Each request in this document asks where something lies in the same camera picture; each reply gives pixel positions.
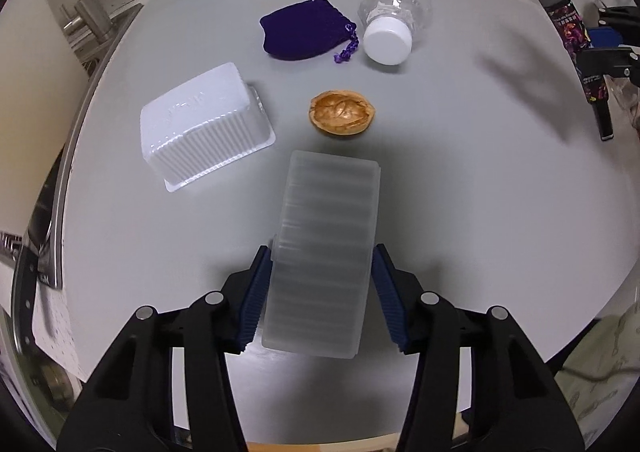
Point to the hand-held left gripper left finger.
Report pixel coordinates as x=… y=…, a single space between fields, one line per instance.
x=255 y=292

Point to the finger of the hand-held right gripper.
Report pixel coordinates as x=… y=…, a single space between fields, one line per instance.
x=607 y=37
x=607 y=59

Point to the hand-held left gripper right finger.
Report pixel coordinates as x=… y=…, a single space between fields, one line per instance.
x=387 y=292

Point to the dark patterned long box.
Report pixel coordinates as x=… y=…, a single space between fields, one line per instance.
x=575 y=36

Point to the ribbed clear plastic tray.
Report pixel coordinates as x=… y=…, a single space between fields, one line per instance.
x=325 y=257

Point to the white plastic tub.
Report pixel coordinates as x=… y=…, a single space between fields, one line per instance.
x=200 y=131

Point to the walnut shell half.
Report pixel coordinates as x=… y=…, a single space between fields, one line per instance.
x=341 y=112

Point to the clear plastic bottle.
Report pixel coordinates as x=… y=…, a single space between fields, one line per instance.
x=387 y=39

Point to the pale green patterned cloth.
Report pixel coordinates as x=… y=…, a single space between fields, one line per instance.
x=610 y=372

